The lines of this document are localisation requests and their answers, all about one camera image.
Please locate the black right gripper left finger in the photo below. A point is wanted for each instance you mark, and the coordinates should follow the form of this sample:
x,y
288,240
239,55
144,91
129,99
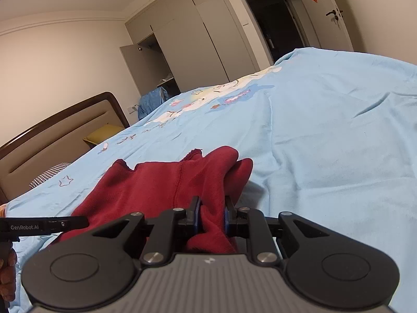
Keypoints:
x,y
169,233

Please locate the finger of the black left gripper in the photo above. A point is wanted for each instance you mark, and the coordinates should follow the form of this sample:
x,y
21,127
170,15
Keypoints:
x,y
65,224

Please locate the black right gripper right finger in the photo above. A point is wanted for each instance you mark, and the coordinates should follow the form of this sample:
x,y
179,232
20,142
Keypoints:
x,y
258,231

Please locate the dark red long-sleeve shirt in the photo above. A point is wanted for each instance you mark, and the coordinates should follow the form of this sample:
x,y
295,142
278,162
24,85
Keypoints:
x,y
152,187

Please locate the blue clothes pile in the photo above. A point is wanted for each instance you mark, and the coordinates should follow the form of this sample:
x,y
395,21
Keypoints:
x,y
152,100

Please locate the white bedroom door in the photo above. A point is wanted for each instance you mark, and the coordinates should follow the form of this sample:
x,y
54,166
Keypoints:
x,y
331,35

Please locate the person's left hand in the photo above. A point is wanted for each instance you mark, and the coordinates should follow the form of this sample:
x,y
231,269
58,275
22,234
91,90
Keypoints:
x,y
8,277

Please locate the black white checkered pillow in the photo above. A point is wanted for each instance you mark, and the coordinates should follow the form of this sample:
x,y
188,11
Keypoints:
x,y
48,174

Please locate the brown padded bed headboard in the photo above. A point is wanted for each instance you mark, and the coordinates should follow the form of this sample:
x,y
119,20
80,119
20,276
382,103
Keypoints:
x,y
58,138

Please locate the mustard yellow pillow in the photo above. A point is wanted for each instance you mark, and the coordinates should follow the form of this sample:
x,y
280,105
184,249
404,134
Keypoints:
x,y
102,134

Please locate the light blue cartoon duvet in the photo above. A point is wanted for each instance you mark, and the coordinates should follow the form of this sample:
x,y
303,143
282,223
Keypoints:
x,y
332,136

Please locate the grey built-in wardrobe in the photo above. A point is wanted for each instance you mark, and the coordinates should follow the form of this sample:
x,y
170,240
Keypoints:
x,y
204,42

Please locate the white wall socket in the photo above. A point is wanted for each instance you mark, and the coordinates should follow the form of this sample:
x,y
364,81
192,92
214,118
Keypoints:
x,y
132,109

